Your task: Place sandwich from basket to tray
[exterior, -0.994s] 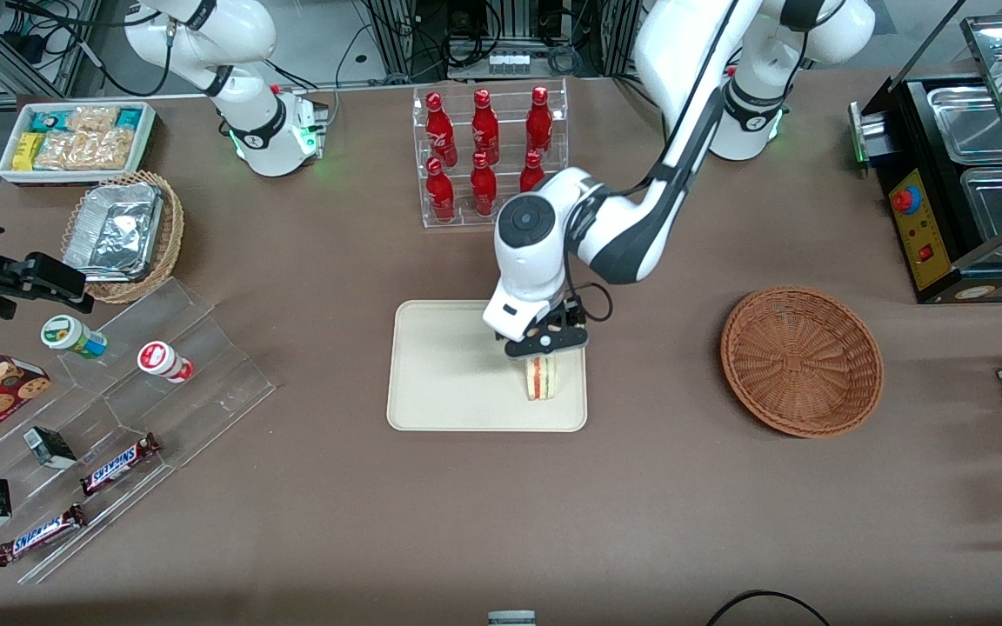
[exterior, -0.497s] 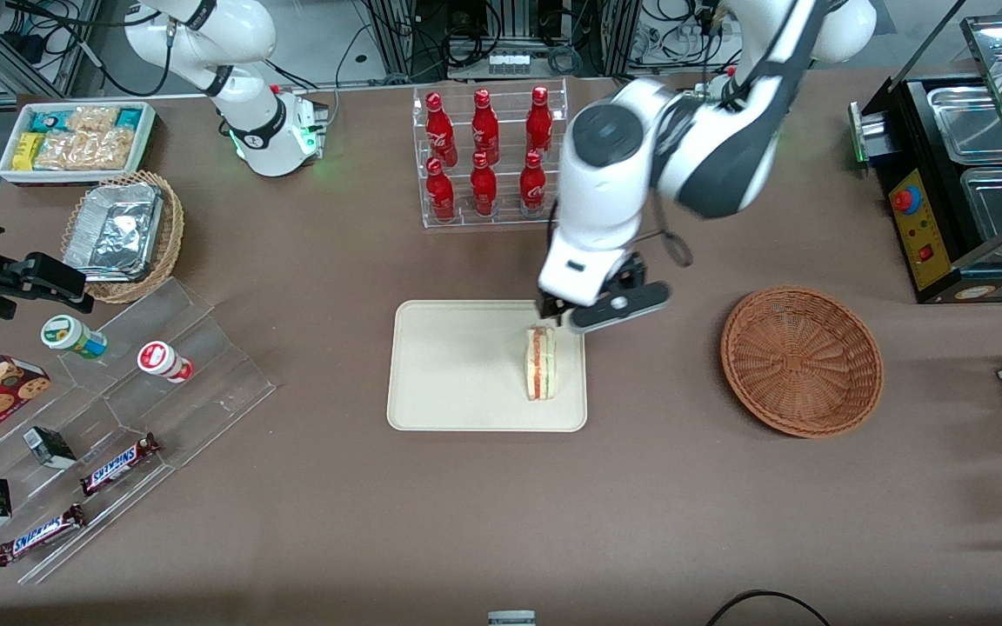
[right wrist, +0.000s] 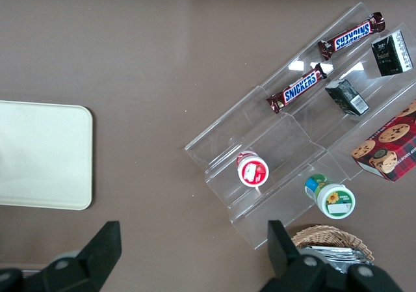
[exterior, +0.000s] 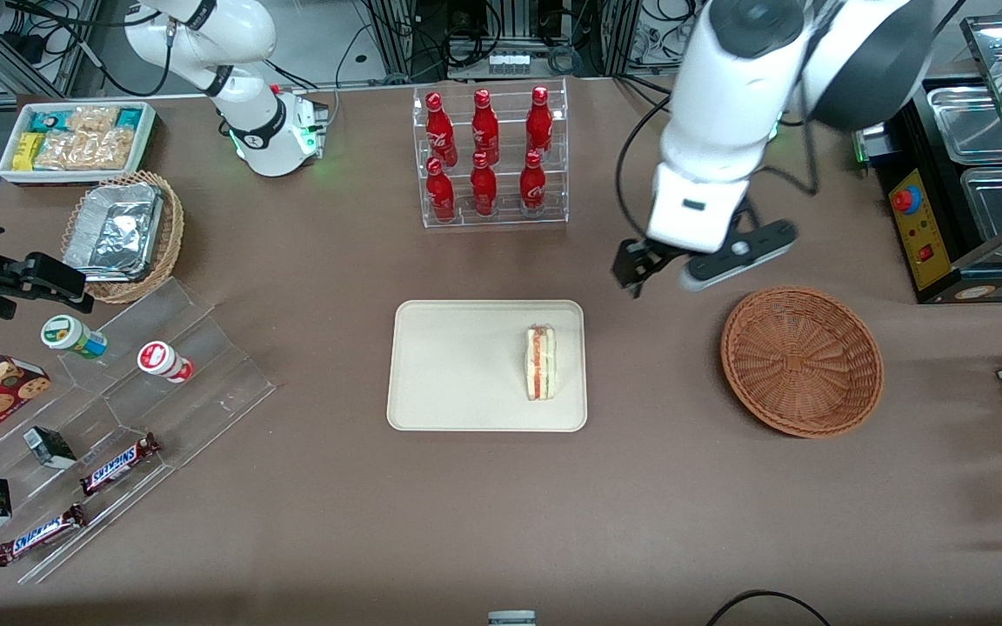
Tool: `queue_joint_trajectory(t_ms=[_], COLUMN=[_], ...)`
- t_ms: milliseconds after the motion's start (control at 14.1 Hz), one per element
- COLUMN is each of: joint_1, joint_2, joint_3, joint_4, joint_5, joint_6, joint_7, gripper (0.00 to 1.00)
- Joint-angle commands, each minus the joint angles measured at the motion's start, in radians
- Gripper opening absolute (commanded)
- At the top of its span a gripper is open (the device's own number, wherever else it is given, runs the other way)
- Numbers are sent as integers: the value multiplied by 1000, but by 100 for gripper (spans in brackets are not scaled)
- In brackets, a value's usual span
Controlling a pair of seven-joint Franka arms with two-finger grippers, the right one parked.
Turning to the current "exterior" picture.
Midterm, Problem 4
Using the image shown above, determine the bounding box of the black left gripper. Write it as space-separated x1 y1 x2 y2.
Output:
611 238 686 299

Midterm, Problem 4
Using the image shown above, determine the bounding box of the small clear cracker bag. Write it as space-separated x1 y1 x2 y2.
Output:
65 105 121 134

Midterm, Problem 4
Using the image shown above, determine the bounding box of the yellow snack packet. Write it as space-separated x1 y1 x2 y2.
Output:
11 131 46 171

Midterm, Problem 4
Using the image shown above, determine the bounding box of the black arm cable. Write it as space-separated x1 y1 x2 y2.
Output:
615 94 820 244

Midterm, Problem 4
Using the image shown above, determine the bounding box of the black floor cable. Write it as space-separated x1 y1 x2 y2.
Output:
707 589 832 626

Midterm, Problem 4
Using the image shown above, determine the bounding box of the white snack bin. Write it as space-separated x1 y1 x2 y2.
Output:
0 101 157 187

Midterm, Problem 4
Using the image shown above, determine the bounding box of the clear acrylic bottle rack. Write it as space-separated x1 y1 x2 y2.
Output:
412 78 570 230

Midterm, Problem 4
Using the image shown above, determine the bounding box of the triangular sandwich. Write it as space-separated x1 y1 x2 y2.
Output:
524 324 558 402

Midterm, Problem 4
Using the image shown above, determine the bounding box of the red cola bottle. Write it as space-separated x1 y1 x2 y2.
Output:
471 89 501 164
425 92 458 168
519 150 548 217
525 85 555 157
470 152 499 219
425 156 457 223

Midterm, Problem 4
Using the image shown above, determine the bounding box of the green-lid yogurt cup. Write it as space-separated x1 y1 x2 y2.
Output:
40 315 109 361

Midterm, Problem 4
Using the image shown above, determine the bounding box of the black food warmer machine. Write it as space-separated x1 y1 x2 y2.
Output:
849 12 1002 305

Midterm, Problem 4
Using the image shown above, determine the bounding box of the clear acrylic stepped display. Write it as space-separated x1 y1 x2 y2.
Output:
0 276 277 585

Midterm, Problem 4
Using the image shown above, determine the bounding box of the red-lid yogurt cup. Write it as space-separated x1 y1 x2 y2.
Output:
137 341 196 385

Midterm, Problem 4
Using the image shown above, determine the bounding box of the cream plastic tray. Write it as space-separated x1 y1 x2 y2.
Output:
386 299 589 433

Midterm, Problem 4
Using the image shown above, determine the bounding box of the aluminium foil tray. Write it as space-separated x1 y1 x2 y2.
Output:
63 181 165 284

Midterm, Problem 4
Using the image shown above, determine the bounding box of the snickers bar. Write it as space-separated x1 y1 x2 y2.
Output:
79 432 162 497
0 503 88 568

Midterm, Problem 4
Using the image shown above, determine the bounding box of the empty-weave brown wicker basket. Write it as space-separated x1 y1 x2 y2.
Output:
720 285 885 438

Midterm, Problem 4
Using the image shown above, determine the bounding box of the light wicker basket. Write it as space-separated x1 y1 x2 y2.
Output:
61 170 186 305

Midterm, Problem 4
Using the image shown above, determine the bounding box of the large clear cracker bag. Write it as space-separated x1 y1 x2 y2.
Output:
35 129 135 171

